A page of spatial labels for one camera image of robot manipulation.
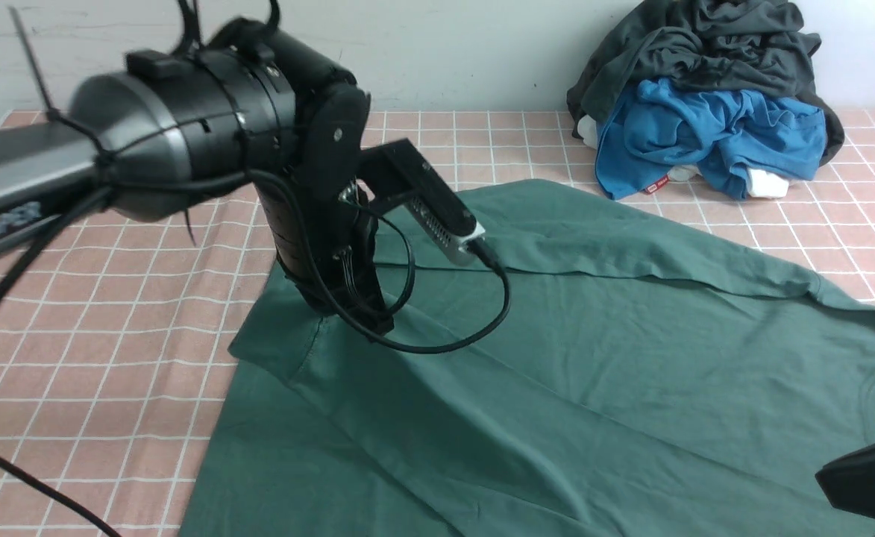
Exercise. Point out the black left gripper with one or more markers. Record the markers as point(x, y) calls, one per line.
point(326, 250)

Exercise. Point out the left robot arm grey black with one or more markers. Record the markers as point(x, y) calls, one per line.
point(178, 128)

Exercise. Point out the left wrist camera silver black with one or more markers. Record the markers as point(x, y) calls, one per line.
point(399, 175)

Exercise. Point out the dark grey garment pile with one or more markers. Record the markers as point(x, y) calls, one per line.
point(706, 46)

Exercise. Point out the blue garment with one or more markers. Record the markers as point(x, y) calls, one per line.
point(725, 134)

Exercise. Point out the green long-sleeved shirt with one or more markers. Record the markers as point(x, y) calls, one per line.
point(650, 380)

